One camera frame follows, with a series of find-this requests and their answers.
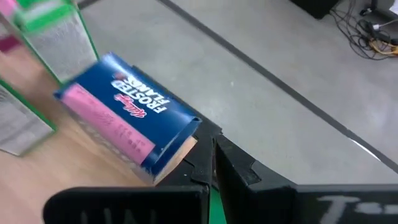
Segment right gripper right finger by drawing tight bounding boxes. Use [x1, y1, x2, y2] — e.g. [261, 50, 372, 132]
[215, 134, 398, 224]

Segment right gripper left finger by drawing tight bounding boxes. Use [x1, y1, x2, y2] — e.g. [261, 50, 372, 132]
[43, 134, 216, 224]

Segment Frosted Flakes cereal box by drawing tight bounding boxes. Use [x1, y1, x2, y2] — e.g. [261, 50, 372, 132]
[53, 51, 203, 186]

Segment Apple Jacks cereal box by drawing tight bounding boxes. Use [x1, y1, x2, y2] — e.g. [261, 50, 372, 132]
[14, 0, 100, 84]
[0, 77, 58, 157]

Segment Raisin Bran cereal box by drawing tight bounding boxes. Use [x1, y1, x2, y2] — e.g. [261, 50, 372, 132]
[0, 0, 21, 54]

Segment green table mat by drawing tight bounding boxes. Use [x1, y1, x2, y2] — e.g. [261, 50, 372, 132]
[208, 185, 227, 224]

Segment black floor box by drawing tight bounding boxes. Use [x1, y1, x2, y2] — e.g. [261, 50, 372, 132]
[289, 0, 343, 20]

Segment wooden shelf black frame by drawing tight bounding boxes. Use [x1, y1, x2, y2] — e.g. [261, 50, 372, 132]
[0, 43, 223, 224]

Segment yellow floor cable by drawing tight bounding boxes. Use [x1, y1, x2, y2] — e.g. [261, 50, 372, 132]
[369, 39, 398, 56]

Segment tangled floor cables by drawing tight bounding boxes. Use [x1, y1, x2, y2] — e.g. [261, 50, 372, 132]
[329, 0, 398, 60]

